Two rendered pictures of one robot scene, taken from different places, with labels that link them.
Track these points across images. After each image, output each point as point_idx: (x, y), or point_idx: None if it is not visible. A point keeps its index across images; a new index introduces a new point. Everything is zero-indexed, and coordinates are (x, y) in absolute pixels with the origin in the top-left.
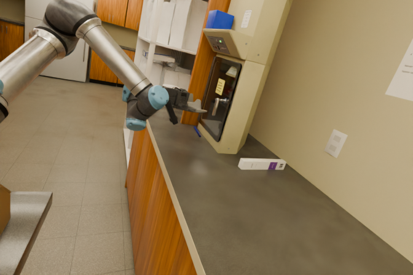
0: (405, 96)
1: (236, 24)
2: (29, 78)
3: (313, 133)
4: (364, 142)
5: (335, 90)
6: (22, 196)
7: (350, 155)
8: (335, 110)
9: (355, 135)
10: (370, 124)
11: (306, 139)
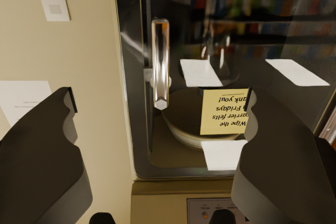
0: (29, 82)
1: None
2: None
3: None
4: (23, 20)
5: (103, 70)
6: None
7: None
8: (86, 46)
9: (39, 25)
10: (34, 45)
11: None
